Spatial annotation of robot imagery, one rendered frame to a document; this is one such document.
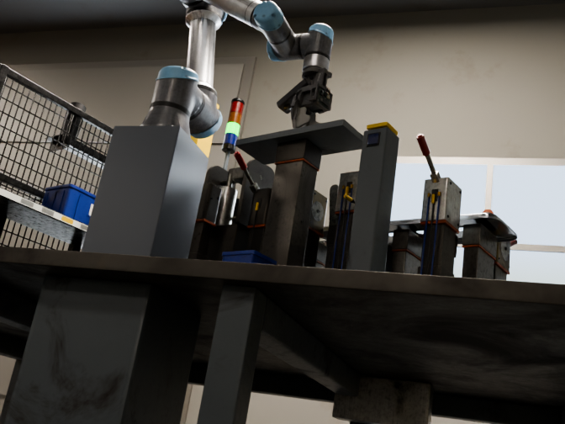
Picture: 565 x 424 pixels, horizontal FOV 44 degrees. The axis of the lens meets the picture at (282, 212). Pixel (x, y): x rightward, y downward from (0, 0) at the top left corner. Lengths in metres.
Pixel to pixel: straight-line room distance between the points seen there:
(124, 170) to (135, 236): 0.20
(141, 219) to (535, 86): 3.22
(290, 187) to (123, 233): 0.45
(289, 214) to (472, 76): 2.94
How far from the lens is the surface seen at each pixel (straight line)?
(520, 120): 4.45
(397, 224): 1.98
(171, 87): 2.00
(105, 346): 1.67
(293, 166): 1.89
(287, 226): 1.82
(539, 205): 4.20
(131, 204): 1.82
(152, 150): 1.86
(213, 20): 2.32
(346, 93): 4.69
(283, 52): 2.10
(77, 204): 2.71
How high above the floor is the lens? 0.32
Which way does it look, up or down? 20 degrees up
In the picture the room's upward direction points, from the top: 9 degrees clockwise
